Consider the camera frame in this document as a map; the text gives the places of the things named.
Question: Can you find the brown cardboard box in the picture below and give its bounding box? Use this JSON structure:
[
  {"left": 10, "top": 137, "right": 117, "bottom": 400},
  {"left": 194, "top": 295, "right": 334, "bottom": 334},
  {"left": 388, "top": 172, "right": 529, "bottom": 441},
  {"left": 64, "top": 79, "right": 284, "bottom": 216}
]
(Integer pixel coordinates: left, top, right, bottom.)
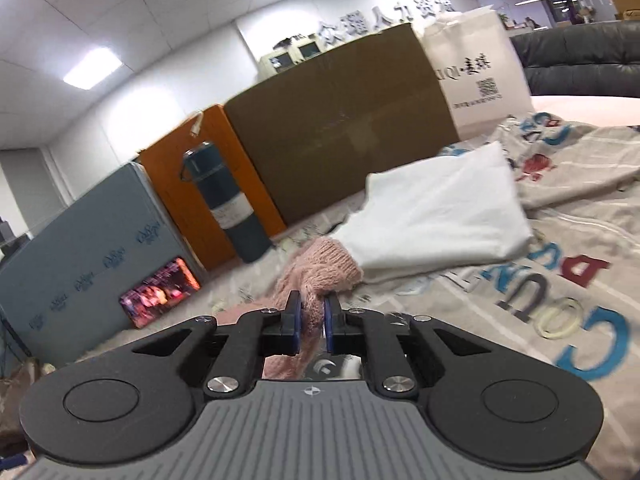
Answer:
[{"left": 223, "top": 22, "right": 462, "bottom": 226}]

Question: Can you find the orange cardboard box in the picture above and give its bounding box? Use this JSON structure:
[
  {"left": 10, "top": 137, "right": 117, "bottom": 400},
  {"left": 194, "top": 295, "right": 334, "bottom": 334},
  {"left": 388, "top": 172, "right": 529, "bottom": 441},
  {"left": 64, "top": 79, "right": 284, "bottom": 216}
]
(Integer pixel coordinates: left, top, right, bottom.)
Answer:
[{"left": 137, "top": 104, "right": 287, "bottom": 272}]

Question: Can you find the white folded garment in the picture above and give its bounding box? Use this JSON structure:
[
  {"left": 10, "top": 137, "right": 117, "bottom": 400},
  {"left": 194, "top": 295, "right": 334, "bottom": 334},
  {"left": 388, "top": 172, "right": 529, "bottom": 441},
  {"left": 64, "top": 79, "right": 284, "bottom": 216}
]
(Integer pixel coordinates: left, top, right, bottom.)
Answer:
[{"left": 332, "top": 141, "right": 535, "bottom": 283}]

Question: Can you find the dark blue vacuum bottle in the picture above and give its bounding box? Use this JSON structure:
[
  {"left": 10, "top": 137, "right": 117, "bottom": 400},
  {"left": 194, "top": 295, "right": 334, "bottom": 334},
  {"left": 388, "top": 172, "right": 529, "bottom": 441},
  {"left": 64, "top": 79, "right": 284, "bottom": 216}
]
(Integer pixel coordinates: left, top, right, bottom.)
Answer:
[{"left": 179, "top": 141, "right": 273, "bottom": 264}]

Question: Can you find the black leather sofa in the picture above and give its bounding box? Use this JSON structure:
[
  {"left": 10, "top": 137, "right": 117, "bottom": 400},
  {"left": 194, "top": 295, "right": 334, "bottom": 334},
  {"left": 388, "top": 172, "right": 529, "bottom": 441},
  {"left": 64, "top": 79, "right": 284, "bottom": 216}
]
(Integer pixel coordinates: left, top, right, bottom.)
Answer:
[{"left": 509, "top": 20, "right": 640, "bottom": 98}]

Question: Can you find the brown fuzzy cloth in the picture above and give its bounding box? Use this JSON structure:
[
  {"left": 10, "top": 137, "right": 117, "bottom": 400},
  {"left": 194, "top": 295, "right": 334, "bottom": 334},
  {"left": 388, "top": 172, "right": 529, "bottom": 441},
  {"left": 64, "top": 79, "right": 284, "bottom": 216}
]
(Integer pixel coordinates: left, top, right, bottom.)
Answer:
[{"left": 0, "top": 360, "right": 56, "bottom": 456}]

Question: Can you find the ceiling light panel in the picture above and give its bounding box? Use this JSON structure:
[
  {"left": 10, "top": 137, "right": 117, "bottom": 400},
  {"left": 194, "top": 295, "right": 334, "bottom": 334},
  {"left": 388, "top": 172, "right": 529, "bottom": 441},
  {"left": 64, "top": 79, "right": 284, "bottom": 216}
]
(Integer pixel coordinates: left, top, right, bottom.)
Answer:
[{"left": 62, "top": 49, "right": 123, "bottom": 88}]

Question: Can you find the translucent tape ring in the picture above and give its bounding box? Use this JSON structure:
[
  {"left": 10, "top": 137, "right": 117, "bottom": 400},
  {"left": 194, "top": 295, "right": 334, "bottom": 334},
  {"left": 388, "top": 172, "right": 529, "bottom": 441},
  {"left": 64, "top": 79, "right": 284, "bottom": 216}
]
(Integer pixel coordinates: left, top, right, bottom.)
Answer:
[{"left": 532, "top": 297, "right": 583, "bottom": 341}]

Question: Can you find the blue-grey cardboard box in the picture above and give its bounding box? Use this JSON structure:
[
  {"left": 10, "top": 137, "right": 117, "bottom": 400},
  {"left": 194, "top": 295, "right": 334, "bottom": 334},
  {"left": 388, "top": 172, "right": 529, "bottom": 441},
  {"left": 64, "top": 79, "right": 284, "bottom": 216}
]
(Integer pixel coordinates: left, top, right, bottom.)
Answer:
[{"left": 0, "top": 161, "right": 208, "bottom": 367}]

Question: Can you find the black smartphone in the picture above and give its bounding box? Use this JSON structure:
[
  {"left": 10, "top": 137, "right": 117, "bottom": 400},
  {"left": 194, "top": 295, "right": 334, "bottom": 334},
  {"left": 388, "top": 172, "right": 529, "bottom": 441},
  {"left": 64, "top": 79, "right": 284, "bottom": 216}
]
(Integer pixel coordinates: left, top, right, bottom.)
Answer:
[{"left": 119, "top": 256, "right": 202, "bottom": 329}]

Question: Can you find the pink knitted sweater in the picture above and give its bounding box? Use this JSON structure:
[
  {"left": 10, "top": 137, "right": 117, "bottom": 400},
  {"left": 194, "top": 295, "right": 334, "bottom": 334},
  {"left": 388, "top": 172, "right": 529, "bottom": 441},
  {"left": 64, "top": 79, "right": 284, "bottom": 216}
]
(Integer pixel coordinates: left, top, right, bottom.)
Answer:
[{"left": 215, "top": 237, "right": 365, "bottom": 381}]

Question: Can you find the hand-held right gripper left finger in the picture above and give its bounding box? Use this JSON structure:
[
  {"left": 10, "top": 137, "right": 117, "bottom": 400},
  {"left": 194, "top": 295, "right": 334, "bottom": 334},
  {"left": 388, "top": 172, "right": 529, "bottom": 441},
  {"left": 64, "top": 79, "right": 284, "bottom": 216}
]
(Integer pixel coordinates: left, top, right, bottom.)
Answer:
[{"left": 131, "top": 290, "right": 303, "bottom": 401}]

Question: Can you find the printed grey bed sheet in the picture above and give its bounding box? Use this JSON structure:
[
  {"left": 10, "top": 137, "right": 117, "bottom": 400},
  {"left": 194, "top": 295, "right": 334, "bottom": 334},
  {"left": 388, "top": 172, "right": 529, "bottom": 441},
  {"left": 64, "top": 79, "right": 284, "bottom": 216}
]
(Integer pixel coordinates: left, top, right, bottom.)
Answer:
[{"left": 75, "top": 110, "right": 640, "bottom": 480}]

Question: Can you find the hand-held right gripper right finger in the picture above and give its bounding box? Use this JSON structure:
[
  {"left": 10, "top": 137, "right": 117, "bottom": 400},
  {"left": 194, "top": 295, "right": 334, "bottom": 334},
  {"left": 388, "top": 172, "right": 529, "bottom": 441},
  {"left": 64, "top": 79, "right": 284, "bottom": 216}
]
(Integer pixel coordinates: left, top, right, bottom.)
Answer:
[{"left": 323, "top": 294, "right": 496, "bottom": 400}]

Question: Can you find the white paper bag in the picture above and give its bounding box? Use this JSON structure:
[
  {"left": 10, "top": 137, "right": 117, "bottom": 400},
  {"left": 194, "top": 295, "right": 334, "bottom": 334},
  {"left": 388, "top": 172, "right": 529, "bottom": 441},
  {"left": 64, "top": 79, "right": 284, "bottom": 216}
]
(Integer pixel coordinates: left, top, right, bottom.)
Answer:
[{"left": 421, "top": 7, "right": 535, "bottom": 141}]

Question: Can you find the beige glass-door cabinet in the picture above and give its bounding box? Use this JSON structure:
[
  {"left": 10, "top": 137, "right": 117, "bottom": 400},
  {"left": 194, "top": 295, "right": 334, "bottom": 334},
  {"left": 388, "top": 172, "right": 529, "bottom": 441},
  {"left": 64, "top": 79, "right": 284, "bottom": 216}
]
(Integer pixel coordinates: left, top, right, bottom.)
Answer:
[{"left": 259, "top": 35, "right": 325, "bottom": 81}]

